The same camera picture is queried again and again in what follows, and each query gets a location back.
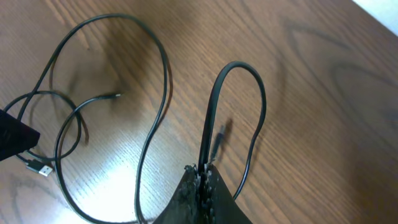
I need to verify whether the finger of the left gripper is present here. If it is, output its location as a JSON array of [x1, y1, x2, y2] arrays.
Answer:
[[1, 110, 40, 161]]

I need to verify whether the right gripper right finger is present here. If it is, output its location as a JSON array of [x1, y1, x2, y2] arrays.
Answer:
[[203, 165, 252, 224]]

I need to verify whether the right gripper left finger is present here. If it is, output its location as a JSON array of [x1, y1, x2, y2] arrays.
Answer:
[[153, 165, 200, 224]]

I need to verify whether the black USB cable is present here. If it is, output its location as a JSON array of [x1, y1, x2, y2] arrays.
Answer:
[[2, 12, 267, 224]]

